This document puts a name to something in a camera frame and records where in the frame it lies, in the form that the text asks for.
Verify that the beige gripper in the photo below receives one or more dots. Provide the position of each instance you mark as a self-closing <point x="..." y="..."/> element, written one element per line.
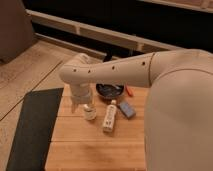
<point x="80" y="94"/>

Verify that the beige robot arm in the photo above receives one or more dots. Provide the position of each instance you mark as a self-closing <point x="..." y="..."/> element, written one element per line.
<point x="178" y="115"/>

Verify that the dark round bowl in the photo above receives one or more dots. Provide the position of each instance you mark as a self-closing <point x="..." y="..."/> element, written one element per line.
<point x="109" y="92"/>

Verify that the white plastic bottle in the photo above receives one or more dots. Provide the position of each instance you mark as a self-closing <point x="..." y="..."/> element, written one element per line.
<point x="109" y="120"/>

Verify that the orange red marker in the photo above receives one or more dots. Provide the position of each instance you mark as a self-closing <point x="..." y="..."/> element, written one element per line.
<point x="129" y="91"/>

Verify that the dark floor mat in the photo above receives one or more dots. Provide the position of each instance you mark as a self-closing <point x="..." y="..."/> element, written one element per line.
<point x="34" y="130"/>

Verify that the brown cabinet corner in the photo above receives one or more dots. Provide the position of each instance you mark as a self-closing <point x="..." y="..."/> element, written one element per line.
<point x="16" y="31"/>

